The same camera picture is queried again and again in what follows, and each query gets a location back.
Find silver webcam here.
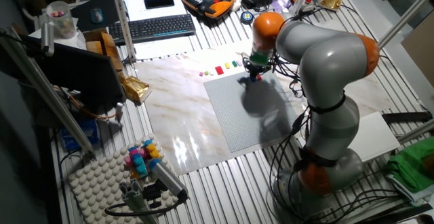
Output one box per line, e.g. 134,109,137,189
40,22,56,58

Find grey Lego baseplate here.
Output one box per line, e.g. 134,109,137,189
203,68,301,153

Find black camera cable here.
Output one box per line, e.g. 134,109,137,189
104,196,187,217

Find colourful toy block cluster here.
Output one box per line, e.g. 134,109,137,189
123,138,163,180

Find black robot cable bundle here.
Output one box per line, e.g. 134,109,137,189
267,52,413,223

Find black round puck blue label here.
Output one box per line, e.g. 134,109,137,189
239,10,255,26

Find black mouse pad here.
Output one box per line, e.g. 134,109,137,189
70,0,120,33

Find plain white paper sheet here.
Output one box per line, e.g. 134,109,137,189
121,0,188,23

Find gold foil bag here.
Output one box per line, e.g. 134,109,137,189
121,75,152,105

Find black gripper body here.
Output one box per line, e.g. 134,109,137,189
244,63,271,77

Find dark computer mouse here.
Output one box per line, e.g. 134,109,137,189
90,7,104,24

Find white flat box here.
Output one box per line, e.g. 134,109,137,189
345,111,401,164

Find black smartphone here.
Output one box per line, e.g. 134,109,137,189
144,0,176,10

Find brown cardboard box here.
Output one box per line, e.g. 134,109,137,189
83,28,125,73

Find brown cardboard panel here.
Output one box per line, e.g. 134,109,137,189
401,20,434,89

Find grey box red button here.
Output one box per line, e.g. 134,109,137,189
300,0,316,13

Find white bumpy foam mat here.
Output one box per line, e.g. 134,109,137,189
66,132,180,224

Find green cloth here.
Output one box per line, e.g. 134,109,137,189
384,136,434,194

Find blue box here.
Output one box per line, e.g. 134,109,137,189
60,118,100,152

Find purple plastic bag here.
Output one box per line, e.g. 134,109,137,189
271,0,292,14

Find gold metallic object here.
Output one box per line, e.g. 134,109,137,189
318,0,343,11

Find short aluminium profile piece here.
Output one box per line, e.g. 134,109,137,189
118,178,160,224

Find black camera clamp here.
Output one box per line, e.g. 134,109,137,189
142,179,167,210

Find black bar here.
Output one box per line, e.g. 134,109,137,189
382,111,434,125

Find clear plastic cup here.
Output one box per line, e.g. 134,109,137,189
45,0,78,40

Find black computer monitor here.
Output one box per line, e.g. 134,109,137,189
20,35,127,115

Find silver depth camera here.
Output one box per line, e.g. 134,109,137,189
151,161,189,201

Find printed white paper sheet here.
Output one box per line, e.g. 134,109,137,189
133,35,204,61

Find black computer keyboard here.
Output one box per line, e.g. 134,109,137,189
108,13,197,47

